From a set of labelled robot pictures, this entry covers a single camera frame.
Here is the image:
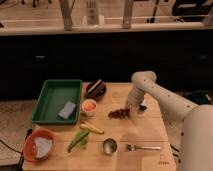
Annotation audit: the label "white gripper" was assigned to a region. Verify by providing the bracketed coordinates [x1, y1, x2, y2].
[127, 87, 145, 116]

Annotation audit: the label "dark red grape bunch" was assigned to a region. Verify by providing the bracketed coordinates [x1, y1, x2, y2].
[108, 108, 130, 119]

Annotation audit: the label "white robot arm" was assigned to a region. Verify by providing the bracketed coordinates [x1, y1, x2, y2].
[127, 71, 213, 171]

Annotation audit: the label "silver fork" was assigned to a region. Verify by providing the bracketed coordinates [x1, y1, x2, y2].
[125, 144, 161, 151]

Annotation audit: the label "small steel cup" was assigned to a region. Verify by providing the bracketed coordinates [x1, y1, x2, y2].
[102, 138, 117, 155]

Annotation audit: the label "chocolate layer cake slice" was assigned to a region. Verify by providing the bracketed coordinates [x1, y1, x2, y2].
[85, 79, 106, 99]

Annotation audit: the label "small cup orange contents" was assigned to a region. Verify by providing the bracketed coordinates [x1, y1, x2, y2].
[82, 99, 97, 116]

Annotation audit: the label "green pepper vegetable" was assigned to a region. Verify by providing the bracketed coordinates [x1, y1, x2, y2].
[67, 129, 89, 152]

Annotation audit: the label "grey blue sponge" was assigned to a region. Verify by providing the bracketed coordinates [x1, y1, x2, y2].
[58, 102, 76, 119]

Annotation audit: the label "green plastic tray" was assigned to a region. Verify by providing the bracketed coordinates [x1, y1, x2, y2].
[32, 79, 82, 125]

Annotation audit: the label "white cloth in bowl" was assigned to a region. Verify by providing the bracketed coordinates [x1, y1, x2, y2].
[34, 137, 53, 158]

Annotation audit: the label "orange bowl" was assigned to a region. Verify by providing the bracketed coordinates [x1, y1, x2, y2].
[23, 129, 54, 162]

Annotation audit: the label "black cable right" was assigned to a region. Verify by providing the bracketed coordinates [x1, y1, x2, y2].
[170, 143, 181, 164]

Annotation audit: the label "black cable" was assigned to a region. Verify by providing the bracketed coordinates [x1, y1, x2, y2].
[0, 128, 34, 171]
[170, 143, 181, 164]

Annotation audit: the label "black cable left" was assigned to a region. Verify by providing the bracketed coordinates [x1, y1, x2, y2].
[0, 128, 34, 171]

